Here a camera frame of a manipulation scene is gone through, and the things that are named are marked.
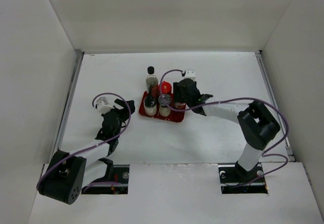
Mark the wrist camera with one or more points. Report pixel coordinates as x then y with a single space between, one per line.
189 74
103 106

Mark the red lacquer tray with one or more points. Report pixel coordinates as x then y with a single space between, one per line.
175 117

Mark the black-capped white shaker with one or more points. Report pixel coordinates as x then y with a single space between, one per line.
150 106

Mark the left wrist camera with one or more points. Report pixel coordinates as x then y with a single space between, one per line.
103 106

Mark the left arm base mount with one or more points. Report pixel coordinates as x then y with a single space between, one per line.
114 178

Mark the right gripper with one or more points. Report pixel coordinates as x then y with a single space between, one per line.
176 89

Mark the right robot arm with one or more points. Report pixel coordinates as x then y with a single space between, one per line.
258 125

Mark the tall dark sauce bottle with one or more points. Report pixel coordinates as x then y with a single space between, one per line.
152 83

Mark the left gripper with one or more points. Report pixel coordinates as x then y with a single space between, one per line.
124 104

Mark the red-capped spice jar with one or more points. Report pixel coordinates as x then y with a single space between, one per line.
165 88

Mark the grey-capped white shaker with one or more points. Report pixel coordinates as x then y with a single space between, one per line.
164 101

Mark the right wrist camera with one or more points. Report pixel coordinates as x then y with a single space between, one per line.
189 74

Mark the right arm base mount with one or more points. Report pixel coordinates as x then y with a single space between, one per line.
234 181

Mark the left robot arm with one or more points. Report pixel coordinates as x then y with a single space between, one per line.
69 173

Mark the white-capped spice jar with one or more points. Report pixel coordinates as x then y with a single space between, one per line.
179 106

